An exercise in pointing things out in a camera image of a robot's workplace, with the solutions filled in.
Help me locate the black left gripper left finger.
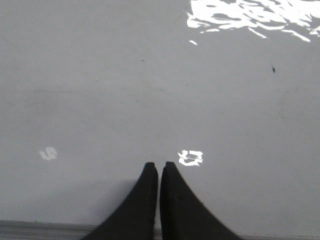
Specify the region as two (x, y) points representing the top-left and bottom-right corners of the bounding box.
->
(82, 162), (159, 240)

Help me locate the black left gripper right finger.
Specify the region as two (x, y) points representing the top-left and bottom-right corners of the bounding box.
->
(159, 161), (240, 240)

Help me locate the white whiteboard with aluminium frame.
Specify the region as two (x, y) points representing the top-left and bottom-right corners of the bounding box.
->
(0, 0), (320, 238)

